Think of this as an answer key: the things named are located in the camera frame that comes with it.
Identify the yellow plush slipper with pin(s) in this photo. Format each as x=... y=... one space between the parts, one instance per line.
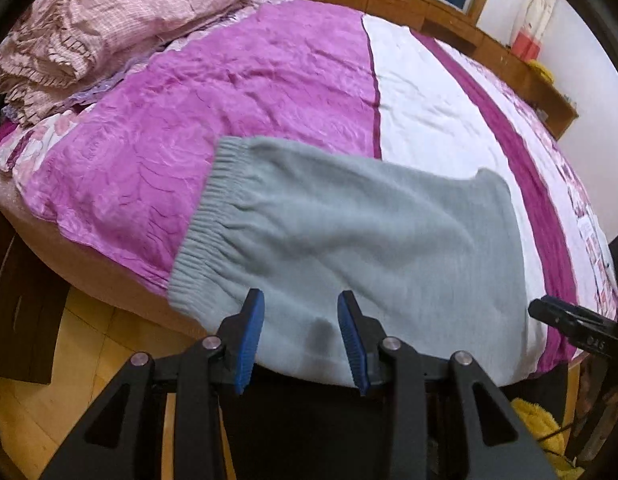
x=536 y=425

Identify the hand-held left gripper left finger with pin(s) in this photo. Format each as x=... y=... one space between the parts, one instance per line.
x=249 y=340

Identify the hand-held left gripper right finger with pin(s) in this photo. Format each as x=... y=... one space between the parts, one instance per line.
x=351 y=345

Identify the yellow cloth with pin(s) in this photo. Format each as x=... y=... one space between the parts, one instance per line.
x=541 y=70

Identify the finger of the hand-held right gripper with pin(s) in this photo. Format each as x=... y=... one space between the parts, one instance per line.
x=564 y=314

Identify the grey pants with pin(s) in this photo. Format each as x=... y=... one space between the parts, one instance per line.
x=364 y=240

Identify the purple striped bedspread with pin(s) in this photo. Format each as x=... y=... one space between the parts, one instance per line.
x=239 y=85

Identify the pink ruffled quilt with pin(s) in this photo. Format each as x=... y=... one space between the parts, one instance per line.
x=89 y=25

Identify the red and white bag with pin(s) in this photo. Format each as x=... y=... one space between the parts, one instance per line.
x=529 y=42

